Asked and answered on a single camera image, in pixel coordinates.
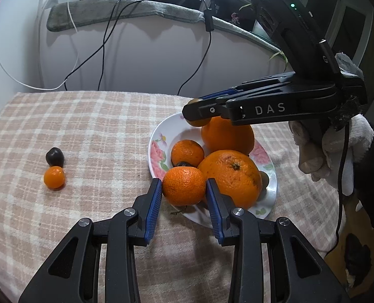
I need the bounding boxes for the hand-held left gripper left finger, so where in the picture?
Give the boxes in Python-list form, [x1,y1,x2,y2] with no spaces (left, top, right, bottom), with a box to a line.
[18,178,163,303]

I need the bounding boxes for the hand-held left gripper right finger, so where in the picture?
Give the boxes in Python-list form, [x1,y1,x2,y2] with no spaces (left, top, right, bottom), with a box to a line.
[205,178,352,303]

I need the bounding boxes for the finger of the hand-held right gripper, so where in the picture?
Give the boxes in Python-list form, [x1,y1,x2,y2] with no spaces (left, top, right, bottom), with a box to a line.
[200,71,297,102]
[182,96,238,127]

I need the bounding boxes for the small kumquat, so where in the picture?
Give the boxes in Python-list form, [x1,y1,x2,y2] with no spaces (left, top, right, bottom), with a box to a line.
[186,98,210,127]

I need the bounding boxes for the large blemished orange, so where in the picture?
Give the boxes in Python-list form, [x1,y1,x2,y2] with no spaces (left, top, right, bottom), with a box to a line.
[197,149,263,210]

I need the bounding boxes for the white floral plate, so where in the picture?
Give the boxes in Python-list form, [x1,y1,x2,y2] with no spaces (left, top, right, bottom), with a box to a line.
[147,112,277,228]

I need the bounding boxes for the person's right hand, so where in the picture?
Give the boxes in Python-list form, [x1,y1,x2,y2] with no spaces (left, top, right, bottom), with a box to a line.
[289,114,374,196]

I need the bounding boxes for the green houseplant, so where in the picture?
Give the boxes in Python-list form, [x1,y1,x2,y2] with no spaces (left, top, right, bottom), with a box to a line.
[231,2,290,73]

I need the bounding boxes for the large smooth orange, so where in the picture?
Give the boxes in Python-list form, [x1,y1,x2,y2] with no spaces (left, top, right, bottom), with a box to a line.
[200,116,255,156]

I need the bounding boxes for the small brown round fruit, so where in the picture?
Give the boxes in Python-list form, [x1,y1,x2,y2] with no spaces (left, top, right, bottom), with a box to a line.
[258,170,270,200]

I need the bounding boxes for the white cabinet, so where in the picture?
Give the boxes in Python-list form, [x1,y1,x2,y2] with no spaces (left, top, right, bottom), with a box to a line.
[39,0,288,97]

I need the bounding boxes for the beige plaid cloth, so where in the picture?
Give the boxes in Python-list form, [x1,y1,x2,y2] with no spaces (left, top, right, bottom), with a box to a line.
[0,91,342,303]

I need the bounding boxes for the small mandarin orange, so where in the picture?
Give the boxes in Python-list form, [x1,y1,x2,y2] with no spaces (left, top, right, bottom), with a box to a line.
[43,166,65,190]

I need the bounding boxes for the grey mat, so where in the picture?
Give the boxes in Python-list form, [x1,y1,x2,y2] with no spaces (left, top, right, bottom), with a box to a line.
[46,0,284,56]

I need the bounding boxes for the white window frame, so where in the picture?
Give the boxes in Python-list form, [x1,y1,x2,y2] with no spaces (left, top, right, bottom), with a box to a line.
[301,0,374,67]

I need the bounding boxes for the black cable with inline box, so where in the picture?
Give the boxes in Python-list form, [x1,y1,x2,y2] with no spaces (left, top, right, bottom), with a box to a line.
[177,0,216,97]

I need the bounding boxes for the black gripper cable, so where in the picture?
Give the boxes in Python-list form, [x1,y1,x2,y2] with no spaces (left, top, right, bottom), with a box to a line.
[324,120,353,258]

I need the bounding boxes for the white cable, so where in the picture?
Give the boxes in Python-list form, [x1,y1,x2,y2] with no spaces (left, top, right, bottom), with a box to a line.
[0,0,90,91]

